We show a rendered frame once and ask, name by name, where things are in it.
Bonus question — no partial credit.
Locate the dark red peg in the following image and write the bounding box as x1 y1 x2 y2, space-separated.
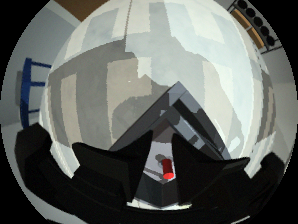
162 159 174 180

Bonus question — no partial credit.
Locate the white square plate with hole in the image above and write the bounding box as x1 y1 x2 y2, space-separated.
144 119 189 184

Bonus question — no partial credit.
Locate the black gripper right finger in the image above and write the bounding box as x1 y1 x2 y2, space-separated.
172 133 250 206

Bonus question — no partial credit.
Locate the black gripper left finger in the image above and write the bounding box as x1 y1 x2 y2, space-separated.
72 131 153 202

